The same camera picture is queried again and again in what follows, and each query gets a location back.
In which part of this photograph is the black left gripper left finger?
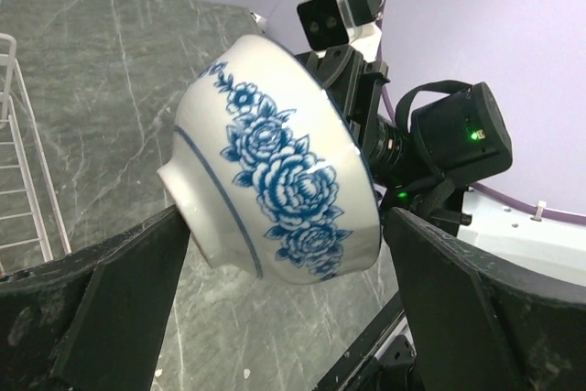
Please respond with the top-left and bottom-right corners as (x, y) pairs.
(1, 206), (190, 390)

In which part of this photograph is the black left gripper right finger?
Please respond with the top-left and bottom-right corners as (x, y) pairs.
(386, 208), (585, 390)

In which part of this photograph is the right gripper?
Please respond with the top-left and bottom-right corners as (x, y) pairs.
(297, 45), (513, 208)

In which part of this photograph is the blue patterned white bowl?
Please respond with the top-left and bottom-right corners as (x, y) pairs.
(158, 35), (382, 285)

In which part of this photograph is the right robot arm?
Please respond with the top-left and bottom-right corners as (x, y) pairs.
(298, 45), (585, 285)

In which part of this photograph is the aluminium rail frame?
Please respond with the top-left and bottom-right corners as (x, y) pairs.
(313, 293), (413, 391)

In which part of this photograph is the white wire dish rack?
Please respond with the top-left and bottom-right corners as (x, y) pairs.
(1, 33), (71, 276)

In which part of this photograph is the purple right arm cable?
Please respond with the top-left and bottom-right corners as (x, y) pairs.
(377, 0), (586, 221)

